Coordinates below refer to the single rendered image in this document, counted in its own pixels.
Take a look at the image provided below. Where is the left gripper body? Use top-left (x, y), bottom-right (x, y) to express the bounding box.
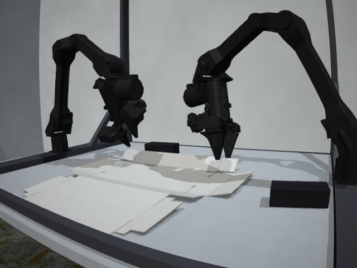
top-left (196, 98), bottom-right (241, 134)

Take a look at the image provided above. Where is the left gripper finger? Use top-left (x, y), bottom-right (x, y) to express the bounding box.
top-left (223, 133), bottom-right (239, 158)
top-left (200, 130), bottom-right (226, 160)

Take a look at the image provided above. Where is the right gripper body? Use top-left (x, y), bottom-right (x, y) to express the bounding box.
top-left (98, 99), bottom-right (147, 143)

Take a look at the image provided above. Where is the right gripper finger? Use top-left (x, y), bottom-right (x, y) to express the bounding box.
top-left (125, 123), bottom-right (138, 138)
top-left (118, 130), bottom-right (131, 147)

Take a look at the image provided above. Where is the white cardboard blank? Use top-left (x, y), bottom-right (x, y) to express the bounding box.
top-left (23, 148), bottom-right (255, 235)

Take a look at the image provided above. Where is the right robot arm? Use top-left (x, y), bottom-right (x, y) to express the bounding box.
top-left (45, 33), bottom-right (147, 154)

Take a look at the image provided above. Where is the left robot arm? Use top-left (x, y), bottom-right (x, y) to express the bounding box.
top-left (183, 10), bottom-right (357, 185)

